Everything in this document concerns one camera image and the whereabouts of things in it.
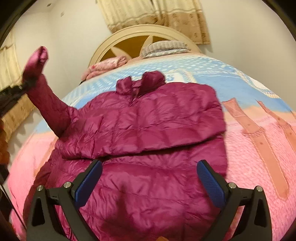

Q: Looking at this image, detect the magenta puffer down coat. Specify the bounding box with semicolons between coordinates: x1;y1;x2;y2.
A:
23;47;227;240

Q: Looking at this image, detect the striped grey pillow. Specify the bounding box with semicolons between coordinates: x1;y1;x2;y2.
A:
140;40;191;58

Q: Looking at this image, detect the cream wooden headboard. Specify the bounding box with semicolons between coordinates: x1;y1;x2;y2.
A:
89;24;201;66

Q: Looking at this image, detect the pink floral folded blanket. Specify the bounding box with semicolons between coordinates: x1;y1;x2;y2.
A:
81;56;128;81

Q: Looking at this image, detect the beige patterned side curtain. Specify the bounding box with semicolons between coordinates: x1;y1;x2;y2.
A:
1;32;35;141

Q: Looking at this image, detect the pink and blue bedspread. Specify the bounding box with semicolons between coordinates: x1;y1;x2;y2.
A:
6;51;296;241

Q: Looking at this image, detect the beige patterned centre curtain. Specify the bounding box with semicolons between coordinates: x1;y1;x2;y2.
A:
96;0;211;45

